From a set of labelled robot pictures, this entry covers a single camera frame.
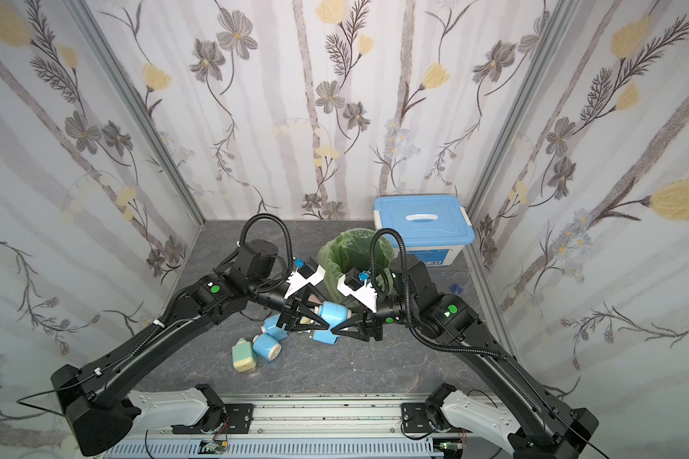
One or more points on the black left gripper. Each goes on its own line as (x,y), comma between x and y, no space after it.
(290,301)

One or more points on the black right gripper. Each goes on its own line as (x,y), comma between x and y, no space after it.
(370,316)

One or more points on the blue sharpener with crank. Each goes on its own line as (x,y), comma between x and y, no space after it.
(334,314)

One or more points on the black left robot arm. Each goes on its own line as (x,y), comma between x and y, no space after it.
(95,399)

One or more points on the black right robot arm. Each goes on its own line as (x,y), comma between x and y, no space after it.
(397,288)

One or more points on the blue sharpener upper middle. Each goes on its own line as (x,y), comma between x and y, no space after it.
(270,327)

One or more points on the blue sharpener lower middle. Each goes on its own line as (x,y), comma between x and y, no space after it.
(266,347)

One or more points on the green yellow sharpener leftmost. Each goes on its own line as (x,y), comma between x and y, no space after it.
(244,356)

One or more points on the green bagged trash bin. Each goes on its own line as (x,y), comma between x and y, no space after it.
(350,250)

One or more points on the blue lidded storage box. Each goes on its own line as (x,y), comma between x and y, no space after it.
(435,227)

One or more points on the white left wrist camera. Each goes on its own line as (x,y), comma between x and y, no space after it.
(305,273)

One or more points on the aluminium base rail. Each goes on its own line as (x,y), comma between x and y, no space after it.
(298,424)

